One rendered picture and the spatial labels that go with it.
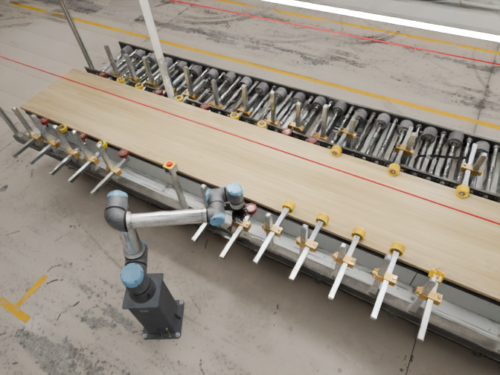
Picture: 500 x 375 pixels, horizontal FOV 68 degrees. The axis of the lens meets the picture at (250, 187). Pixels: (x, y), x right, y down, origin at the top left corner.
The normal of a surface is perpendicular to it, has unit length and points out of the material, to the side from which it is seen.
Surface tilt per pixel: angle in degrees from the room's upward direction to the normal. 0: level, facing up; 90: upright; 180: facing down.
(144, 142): 0
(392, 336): 0
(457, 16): 61
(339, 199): 0
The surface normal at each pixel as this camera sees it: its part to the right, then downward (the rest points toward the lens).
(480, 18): -0.46, 0.30
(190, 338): -0.07, -0.63
